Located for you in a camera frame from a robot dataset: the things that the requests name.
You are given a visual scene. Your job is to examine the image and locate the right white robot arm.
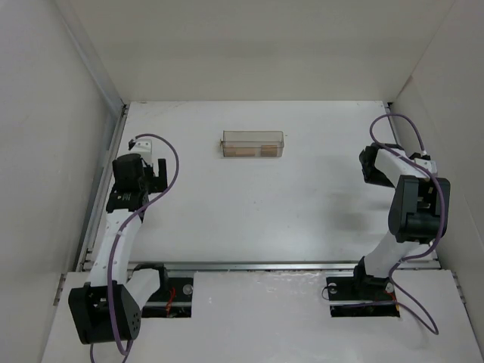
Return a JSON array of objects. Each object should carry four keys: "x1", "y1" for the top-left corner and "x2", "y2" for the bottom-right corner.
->
[{"x1": 353, "y1": 143, "x2": 451, "y2": 299}]

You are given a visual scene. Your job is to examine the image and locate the aluminium front rail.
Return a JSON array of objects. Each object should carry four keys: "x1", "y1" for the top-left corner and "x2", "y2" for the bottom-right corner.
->
[{"x1": 81, "y1": 259, "x2": 442, "y2": 272}]

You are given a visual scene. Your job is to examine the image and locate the aluminium left rail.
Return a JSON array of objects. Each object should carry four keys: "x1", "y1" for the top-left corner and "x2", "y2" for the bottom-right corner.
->
[{"x1": 71, "y1": 104, "x2": 129, "y2": 272}]

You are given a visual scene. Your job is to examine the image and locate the purple cable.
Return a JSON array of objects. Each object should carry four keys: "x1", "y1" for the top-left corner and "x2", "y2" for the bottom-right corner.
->
[
  {"x1": 89, "y1": 133, "x2": 180, "y2": 363},
  {"x1": 369, "y1": 113, "x2": 444, "y2": 336}
]

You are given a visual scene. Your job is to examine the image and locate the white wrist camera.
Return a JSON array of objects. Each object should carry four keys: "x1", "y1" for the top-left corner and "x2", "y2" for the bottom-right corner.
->
[
  {"x1": 410, "y1": 153, "x2": 438, "y2": 175},
  {"x1": 129, "y1": 138, "x2": 153, "y2": 166}
]

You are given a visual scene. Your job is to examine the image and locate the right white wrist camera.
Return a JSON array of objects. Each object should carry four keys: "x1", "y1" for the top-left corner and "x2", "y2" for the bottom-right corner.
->
[{"x1": 410, "y1": 153, "x2": 438, "y2": 175}]

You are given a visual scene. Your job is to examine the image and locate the clear plastic box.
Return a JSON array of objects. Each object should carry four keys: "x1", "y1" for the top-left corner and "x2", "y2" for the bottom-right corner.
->
[{"x1": 220, "y1": 130, "x2": 284, "y2": 158}]

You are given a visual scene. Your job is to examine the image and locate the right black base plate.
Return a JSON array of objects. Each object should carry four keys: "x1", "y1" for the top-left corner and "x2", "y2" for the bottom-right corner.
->
[{"x1": 326, "y1": 276, "x2": 400, "y2": 318}]

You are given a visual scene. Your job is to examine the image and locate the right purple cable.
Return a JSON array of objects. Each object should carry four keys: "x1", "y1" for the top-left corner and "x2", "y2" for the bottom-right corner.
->
[{"x1": 369, "y1": 113, "x2": 444, "y2": 336}]

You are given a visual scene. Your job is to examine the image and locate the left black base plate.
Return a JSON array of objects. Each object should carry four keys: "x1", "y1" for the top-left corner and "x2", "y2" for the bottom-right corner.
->
[{"x1": 141, "y1": 277, "x2": 194, "y2": 318}]

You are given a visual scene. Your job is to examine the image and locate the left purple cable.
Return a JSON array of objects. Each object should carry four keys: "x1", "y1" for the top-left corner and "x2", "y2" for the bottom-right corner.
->
[{"x1": 89, "y1": 133, "x2": 180, "y2": 363}]

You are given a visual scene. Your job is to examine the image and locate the aluminium rail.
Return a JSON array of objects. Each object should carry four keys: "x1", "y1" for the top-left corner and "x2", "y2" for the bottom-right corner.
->
[
  {"x1": 71, "y1": 104, "x2": 129, "y2": 272},
  {"x1": 81, "y1": 259, "x2": 442, "y2": 272}
]

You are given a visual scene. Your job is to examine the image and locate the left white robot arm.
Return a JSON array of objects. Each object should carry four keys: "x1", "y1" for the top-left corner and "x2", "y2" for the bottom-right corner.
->
[{"x1": 68, "y1": 153, "x2": 168, "y2": 345}]

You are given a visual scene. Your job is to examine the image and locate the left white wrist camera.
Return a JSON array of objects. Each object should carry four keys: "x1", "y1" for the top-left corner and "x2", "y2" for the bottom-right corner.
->
[{"x1": 129, "y1": 138, "x2": 153, "y2": 166}]

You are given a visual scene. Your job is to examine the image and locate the striped dark wood block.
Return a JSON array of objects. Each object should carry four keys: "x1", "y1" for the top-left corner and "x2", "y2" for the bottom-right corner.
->
[{"x1": 260, "y1": 145, "x2": 278, "y2": 157}]

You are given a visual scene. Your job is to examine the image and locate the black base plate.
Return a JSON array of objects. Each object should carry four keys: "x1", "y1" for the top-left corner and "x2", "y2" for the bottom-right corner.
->
[
  {"x1": 141, "y1": 277, "x2": 194, "y2": 318},
  {"x1": 326, "y1": 276, "x2": 400, "y2": 318}
]

